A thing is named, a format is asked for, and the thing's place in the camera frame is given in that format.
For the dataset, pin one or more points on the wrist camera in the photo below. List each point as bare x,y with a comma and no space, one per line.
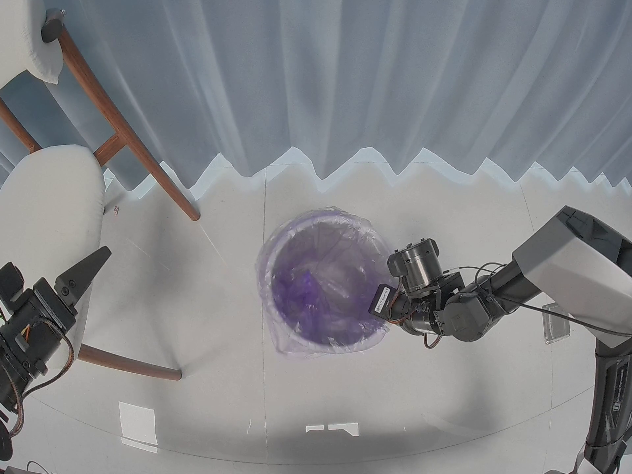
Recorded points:
384,301
11,284

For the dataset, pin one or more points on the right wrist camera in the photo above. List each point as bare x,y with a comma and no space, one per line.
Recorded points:
384,301

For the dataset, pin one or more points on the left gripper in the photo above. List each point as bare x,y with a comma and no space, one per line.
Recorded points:
39,324

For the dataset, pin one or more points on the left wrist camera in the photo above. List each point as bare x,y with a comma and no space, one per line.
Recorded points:
11,284

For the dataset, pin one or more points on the grey trash bin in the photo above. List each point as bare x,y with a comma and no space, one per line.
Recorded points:
270,284

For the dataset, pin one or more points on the white cushioned wooden chair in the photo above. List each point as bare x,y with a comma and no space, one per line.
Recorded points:
49,195

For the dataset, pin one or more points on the purple plastic bag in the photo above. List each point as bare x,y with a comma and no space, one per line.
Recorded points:
316,309

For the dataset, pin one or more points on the white curtain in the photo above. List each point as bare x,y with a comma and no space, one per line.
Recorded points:
345,57

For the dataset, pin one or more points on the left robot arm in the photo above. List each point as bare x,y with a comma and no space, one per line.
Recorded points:
10,378

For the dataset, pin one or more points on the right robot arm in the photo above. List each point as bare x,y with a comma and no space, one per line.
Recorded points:
568,264

